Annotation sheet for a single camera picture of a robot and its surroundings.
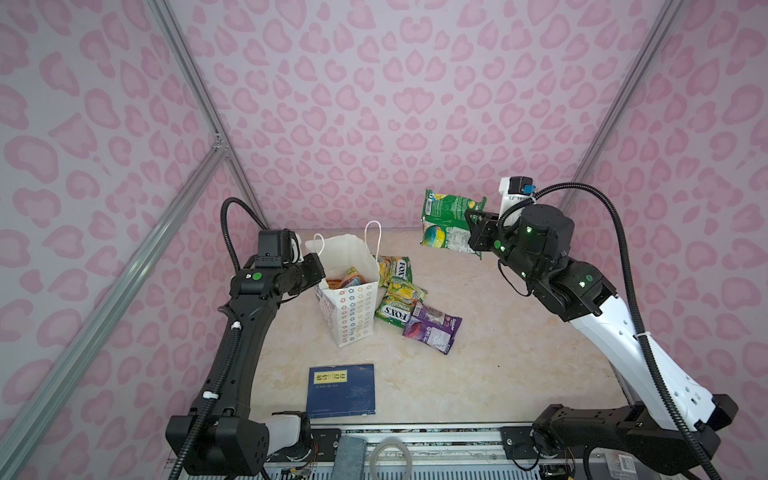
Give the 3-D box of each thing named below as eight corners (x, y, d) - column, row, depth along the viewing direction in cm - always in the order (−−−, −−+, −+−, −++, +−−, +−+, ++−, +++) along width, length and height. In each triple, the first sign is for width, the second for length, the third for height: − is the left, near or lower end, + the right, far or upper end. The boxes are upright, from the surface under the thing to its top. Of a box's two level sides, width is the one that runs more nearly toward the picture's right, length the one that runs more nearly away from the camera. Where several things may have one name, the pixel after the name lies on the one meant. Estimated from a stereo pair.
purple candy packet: (402, 337, 94) (402, 331, 91) (415, 307, 100) (415, 301, 97) (450, 356, 90) (452, 351, 87) (460, 324, 96) (462, 318, 93)
